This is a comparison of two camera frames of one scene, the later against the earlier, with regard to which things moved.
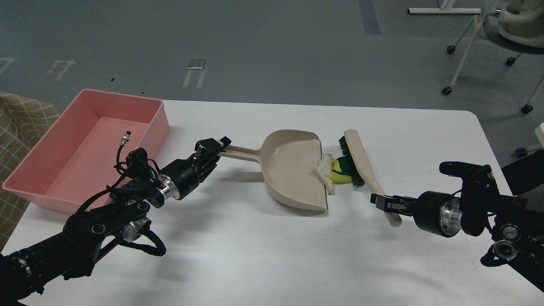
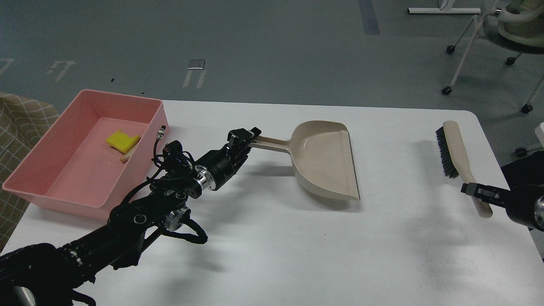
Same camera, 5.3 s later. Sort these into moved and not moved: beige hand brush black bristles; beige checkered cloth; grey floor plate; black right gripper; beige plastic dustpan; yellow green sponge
Moved: beige hand brush black bristles; beige plastic dustpan; yellow green sponge; black right gripper
Not moved: grey floor plate; beige checkered cloth
